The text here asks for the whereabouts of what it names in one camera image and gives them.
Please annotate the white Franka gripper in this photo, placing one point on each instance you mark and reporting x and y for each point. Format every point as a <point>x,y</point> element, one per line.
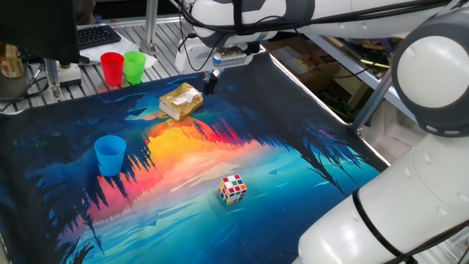
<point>190,58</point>

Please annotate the blue plastic cup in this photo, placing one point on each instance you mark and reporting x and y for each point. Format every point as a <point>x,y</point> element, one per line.
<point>110,157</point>

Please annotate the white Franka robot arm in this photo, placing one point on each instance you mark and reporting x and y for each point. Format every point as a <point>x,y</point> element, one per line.
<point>403,205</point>

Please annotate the green plastic cup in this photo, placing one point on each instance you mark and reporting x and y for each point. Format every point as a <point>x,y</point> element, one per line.
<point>134,67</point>

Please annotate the red plastic cup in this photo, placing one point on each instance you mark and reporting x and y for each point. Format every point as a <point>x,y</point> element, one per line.
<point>112,69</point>

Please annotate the gold tissue pack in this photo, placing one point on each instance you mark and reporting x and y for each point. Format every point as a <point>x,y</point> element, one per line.
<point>179,102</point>

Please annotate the forest sunset printed cloth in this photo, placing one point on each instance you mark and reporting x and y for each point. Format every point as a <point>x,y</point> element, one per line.
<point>256,146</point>

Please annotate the open cardboard box with tools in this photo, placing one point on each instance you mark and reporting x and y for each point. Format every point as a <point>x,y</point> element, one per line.
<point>293,58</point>

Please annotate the white paper sheets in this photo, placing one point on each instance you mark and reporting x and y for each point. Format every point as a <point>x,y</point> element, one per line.
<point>121,45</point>

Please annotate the Rubik's cube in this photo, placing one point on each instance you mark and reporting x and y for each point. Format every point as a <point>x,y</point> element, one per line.
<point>232,188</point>

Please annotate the black keyboard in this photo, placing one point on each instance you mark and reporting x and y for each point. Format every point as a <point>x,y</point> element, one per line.
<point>96,36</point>

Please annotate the white emergency stop box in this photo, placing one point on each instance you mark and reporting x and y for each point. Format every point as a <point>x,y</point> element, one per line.
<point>70,75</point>

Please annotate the short aluminium stand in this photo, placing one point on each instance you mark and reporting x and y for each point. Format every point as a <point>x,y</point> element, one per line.
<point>53,78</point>

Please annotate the black monitor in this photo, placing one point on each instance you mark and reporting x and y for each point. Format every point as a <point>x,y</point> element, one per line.
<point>36,29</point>

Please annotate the grey round container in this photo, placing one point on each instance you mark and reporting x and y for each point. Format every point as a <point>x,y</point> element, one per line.
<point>11,88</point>

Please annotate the brown bottle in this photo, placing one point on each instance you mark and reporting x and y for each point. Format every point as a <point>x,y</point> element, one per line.
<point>11,62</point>

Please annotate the silver camera box on gripper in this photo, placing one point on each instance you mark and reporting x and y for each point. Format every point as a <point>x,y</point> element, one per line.
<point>229,58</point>

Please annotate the upright aluminium profile post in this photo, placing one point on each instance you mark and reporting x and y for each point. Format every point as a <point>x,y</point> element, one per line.
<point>150,25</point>

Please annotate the slanted aluminium frame post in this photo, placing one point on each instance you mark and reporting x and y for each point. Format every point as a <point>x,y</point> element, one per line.
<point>372,100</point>

